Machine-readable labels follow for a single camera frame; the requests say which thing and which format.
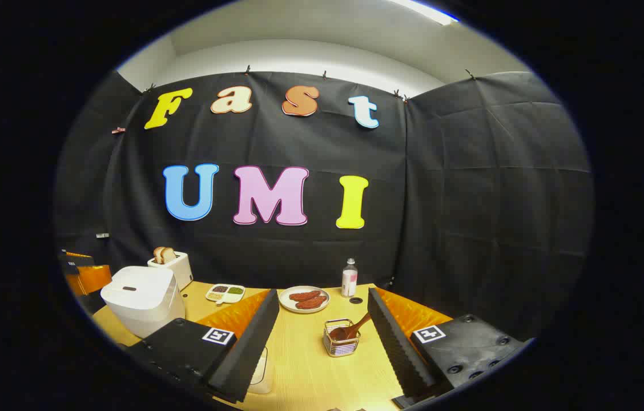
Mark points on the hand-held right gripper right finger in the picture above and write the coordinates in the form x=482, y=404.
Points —
x=399, y=348

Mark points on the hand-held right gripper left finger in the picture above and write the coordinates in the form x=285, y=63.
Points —
x=248, y=348

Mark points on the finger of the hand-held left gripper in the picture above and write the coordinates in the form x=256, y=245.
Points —
x=93, y=279
x=79, y=258

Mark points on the clear rice container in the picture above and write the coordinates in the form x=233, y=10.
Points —
x=262, y=374

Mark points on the white rice cooker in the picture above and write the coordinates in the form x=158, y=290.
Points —
x=139, y=297

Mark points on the brown wooden spoon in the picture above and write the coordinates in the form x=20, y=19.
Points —
x=340, y=332

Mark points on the white round plate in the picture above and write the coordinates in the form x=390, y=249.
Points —
x=285, y=305

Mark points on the white divided condiment dish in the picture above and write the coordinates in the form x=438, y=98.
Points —
x=225, y=293

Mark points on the toasted bread slice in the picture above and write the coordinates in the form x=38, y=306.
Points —
x=157, y=256
x=169, y=254

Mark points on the red meat slice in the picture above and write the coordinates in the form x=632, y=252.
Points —
x=312, y=303
x=304, y=295

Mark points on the small pink label bottle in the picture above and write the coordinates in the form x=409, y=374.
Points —
x=349, y=281

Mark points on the white toaster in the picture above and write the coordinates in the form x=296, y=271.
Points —
x=180, y=271

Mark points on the black backdrop cloth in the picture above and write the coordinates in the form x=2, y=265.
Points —
x=442, y=200

